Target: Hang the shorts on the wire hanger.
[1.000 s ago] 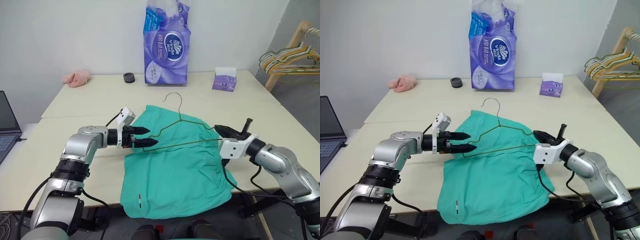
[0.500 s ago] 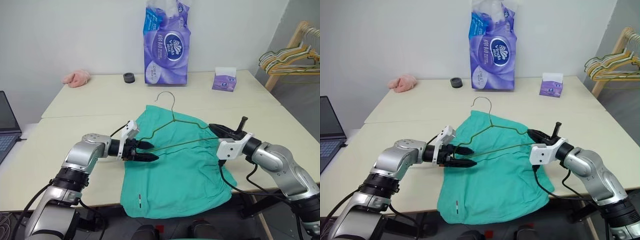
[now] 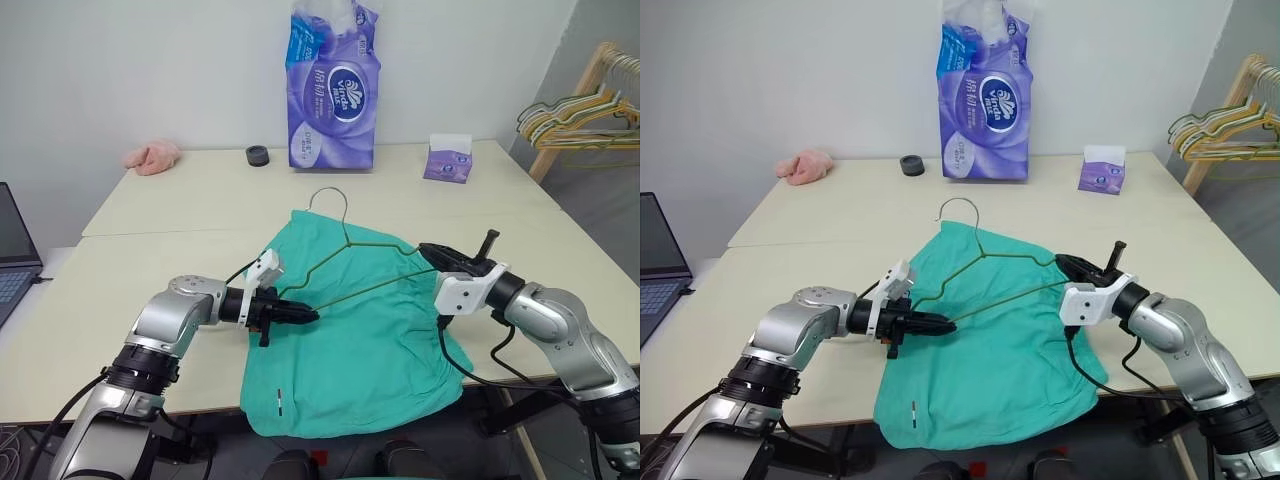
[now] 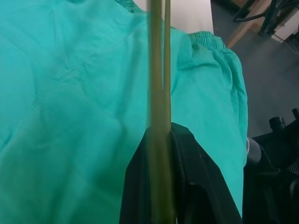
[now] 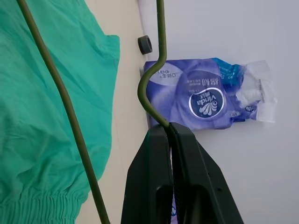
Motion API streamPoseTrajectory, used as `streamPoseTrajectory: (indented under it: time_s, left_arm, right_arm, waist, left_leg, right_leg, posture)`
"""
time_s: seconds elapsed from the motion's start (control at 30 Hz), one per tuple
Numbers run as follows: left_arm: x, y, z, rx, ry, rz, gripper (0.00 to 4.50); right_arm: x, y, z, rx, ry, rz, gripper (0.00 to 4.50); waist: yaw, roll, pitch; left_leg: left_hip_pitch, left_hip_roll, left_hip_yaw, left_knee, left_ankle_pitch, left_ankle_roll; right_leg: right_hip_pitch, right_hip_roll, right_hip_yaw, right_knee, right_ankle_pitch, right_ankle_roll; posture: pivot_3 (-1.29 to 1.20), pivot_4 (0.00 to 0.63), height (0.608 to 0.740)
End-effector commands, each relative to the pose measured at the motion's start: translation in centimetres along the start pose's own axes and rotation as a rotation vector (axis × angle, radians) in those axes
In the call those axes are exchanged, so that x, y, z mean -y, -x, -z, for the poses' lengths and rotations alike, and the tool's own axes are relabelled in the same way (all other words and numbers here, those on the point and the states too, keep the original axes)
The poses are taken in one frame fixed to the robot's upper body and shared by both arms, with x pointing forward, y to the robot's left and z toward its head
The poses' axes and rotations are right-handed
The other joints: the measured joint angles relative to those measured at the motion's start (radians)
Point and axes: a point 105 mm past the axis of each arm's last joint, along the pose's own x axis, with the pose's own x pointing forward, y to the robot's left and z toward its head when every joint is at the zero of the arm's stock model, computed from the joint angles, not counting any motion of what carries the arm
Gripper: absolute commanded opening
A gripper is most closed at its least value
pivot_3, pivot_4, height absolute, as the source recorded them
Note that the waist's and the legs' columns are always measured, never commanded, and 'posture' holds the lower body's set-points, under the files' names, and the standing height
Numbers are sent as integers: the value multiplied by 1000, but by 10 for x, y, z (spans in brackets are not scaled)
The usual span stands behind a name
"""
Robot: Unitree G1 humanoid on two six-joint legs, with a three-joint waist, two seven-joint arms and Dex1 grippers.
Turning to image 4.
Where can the teal green shorts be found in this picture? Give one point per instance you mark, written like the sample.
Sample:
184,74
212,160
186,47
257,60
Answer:
70,105

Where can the white box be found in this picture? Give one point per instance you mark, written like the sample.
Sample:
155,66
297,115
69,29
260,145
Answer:
286,31

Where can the dark green metal frame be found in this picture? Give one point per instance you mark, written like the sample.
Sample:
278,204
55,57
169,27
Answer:
272,16

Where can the light wooden beam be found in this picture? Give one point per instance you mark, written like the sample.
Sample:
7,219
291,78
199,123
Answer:
245,29

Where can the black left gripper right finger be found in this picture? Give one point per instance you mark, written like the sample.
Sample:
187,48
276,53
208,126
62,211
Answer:
198,186

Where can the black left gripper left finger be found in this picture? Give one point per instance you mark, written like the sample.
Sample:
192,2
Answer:
137,177

